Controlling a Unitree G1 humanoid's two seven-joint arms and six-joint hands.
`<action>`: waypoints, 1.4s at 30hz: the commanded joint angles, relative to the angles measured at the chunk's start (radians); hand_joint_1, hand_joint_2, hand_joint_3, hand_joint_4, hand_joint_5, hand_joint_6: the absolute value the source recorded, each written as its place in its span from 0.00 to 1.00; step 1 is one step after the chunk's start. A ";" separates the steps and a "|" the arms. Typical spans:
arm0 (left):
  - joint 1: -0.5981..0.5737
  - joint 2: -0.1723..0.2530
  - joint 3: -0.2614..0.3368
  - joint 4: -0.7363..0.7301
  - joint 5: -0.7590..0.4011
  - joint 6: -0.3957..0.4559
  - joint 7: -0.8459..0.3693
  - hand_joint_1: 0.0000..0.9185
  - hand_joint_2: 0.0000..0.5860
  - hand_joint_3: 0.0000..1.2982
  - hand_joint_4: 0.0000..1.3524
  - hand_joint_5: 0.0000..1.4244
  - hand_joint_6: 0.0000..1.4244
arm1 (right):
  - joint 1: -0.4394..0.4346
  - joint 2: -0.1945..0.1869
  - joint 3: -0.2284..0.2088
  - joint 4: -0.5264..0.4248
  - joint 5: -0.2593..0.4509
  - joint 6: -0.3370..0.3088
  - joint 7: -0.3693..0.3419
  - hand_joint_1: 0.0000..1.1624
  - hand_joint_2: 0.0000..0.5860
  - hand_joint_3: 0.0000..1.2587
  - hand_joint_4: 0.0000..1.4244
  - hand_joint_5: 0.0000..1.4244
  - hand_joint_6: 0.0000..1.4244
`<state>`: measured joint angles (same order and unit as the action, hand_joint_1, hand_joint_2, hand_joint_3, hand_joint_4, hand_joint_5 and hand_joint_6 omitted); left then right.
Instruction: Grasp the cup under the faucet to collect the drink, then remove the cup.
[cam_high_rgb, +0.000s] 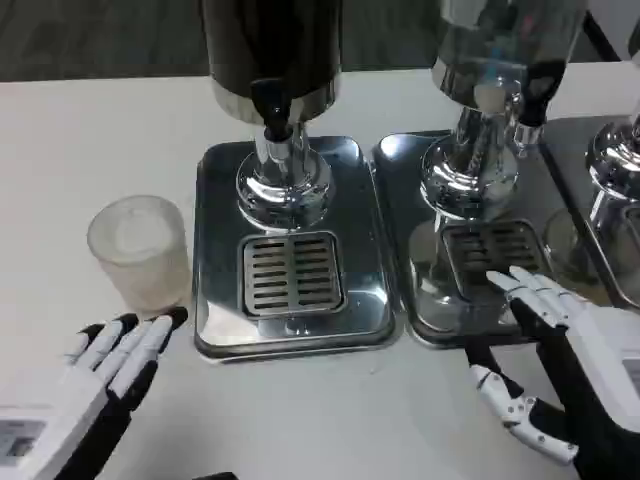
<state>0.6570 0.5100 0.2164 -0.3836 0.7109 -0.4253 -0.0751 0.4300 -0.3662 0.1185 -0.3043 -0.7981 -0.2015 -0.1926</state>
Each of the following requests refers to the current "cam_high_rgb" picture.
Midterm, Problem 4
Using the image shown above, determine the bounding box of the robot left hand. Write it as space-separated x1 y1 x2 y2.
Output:
0 306 189 480

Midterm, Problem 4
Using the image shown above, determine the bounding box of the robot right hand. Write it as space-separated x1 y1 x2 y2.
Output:
464 266 640 480

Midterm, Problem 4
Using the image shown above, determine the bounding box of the clear ribbed glass cup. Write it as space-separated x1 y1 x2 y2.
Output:
86 194 194 315

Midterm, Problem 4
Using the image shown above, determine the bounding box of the slotted steel drip grid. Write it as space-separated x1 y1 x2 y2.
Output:
241 233 347 315
438 219 550 297

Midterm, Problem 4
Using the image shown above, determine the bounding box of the steel drip tray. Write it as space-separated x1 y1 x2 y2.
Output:
539 116 640 310
192 134 399 364
372 131 567 349

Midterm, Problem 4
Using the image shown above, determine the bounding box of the clear drink dispenser steel base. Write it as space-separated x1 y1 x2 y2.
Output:
418 0 587 222

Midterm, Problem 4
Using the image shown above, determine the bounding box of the black dispenser tap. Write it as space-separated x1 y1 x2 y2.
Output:
249 78 297 142
514 57 570 147

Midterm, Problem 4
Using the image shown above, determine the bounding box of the drink dispenser with dark liquid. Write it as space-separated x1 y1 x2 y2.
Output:
199 0 344 236

